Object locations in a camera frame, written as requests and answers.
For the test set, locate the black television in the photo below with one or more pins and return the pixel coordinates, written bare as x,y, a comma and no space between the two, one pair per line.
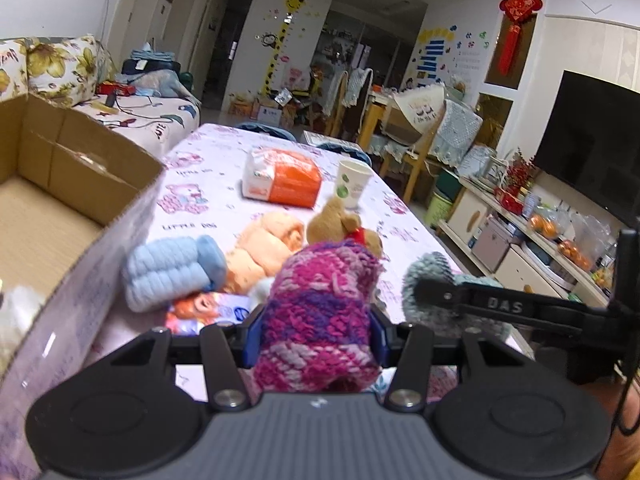
595,145

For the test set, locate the red chinese knot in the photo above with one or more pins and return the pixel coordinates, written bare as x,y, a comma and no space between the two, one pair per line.
520,10

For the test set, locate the red box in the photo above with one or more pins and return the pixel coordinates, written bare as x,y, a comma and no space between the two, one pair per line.
116,89

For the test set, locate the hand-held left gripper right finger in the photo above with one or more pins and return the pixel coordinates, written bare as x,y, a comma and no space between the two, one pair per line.
378,337

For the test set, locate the white paper cup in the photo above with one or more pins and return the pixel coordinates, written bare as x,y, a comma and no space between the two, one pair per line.
352,185

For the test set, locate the teal knit hat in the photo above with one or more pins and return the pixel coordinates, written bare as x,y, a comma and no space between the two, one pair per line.
430,270

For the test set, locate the white fluffy cloth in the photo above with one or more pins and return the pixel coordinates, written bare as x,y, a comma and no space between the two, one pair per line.
17,320

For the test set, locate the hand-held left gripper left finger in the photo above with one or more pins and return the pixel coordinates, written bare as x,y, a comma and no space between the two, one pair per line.
252,335

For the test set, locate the purple cartoon tissue pack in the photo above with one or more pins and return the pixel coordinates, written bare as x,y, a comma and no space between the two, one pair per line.
210,310

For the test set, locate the brown plush bear with strawberry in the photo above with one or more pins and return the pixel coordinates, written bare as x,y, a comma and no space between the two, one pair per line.
332,222

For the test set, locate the blue wall chart sticker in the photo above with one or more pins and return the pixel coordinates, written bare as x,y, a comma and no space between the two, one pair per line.
432,55

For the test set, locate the floral sofa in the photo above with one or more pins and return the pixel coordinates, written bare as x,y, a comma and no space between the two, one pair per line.
150,115

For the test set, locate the blue chair back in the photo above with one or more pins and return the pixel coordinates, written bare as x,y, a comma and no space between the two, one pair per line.
345,150
265,130

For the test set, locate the orange white tissue package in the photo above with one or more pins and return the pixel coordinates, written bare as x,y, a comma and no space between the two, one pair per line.
285,177

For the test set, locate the cardboard box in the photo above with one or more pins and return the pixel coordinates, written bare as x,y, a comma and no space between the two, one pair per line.
60,200

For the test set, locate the bag of oranges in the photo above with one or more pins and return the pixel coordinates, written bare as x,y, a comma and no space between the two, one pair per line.
574,254
544,225

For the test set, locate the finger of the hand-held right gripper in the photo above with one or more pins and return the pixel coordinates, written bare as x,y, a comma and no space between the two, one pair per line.
500,305

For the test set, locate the person's right forearm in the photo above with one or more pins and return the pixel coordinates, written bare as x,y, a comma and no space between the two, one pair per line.
620,440

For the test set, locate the dining chairs with lace covers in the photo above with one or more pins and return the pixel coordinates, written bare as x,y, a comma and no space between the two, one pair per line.
347,95

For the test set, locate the white tv cabinet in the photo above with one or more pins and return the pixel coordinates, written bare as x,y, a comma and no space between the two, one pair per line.
505,250

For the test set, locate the giraffe wall sticker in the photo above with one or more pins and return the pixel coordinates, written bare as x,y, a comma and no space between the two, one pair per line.
282,35

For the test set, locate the orange rolled towel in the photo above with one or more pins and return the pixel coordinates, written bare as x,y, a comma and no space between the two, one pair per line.
265,240

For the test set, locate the wooden chair with knit cover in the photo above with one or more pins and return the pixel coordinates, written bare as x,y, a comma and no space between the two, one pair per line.
450,130

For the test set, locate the green bin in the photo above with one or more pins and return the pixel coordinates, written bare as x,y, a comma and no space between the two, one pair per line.
442,195

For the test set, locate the pile of clothes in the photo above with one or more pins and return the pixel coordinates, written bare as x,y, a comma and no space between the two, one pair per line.
155,77

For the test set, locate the red flower decoration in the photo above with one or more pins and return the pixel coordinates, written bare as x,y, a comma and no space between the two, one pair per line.
517,175

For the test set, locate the light blue rolled towel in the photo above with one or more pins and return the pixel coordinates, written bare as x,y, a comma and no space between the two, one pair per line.
165,270

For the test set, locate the beige printed cloth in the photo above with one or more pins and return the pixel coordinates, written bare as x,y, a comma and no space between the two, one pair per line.
420,107

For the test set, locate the pink purple knit hat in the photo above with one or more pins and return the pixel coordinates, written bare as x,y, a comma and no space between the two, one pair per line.
320,310

